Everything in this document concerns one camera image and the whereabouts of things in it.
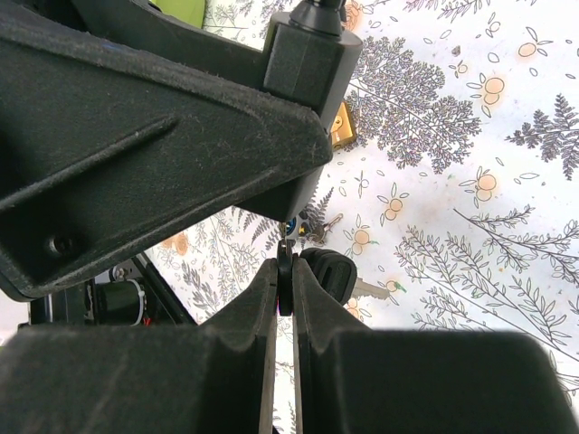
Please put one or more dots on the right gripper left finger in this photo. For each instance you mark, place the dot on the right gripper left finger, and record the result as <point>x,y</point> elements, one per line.
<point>216,377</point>

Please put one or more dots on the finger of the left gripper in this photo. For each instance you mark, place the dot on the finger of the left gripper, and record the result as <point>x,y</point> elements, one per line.
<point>121,126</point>

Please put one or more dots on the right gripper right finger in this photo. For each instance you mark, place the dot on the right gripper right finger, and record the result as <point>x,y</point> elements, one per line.
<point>354,379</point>

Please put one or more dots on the black key bunch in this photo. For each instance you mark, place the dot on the black key bunch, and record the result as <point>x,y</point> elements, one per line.
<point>336,273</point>

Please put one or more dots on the green plastic tray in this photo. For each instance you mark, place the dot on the green plastic tray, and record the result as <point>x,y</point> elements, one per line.
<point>188,11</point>

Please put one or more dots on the floral tablecloth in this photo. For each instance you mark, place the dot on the floral tablecloth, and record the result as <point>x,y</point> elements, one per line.
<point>461,186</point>

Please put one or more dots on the small brass padlock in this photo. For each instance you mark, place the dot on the small brass padlock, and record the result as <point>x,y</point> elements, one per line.
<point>343,130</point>

